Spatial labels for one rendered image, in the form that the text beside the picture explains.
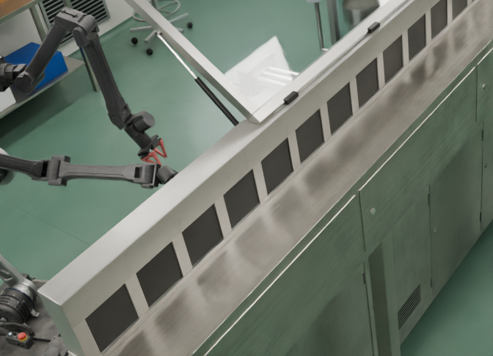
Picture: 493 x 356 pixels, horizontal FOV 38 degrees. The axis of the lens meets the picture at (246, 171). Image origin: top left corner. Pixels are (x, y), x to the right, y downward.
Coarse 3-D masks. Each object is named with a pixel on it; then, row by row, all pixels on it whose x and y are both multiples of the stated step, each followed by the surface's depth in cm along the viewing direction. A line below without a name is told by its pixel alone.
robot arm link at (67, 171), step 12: (60, 156) 263; (60, 168) 261; (72, 168) 259; (84, 168) 257; (96, 168) 256; (108, 168) 254; (120, 168) 253; (132, 168) 251; (144, 168) 249; (48, 180) 263; (60, 180) 261; (120, 180) 256; (132, 180) 250; (144, 180) 248
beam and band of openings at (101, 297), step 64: (448, 0) 244; (384, 64) 223; (256, 128) 183; (320, 128) 204; (192, 192) 168; (256, 192) 189; (128, 256) 157; (192, 256) 175; (64, 320) 149; (128, 320) 163
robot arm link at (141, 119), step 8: (144, 112) 275; (112, 120) 276; (120, 120) 276; (128, 120) 278; (136, 120) 276; (144, 120) 274; (152, 120) 277; (120, 128) 278; (136, 128) 277; (144, 128) 276
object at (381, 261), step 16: (384, 240) 225; (368, 256) 233; (384, 256) 229; (384, 272) 232; (384, 288) 237; (384, 304) 242; (384, 320) 247; (384, 336) 253; (384, 352) 259; (400, 352) 263
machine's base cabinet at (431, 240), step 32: (480, 128) 313; (480, 160) 324; (448, 192) 305; (480, 192) 336; (416, 224) 287; (448, 224) 316; (480, 224) 350; (416, 256) 297; (448, 256) 327; (352, 288) 258; (416, 288) 307; (320, 320) 246; (352, 320) 266; (416, 320) 318; (288, 352) 235; (320, 352) 252; (352, 352) 274
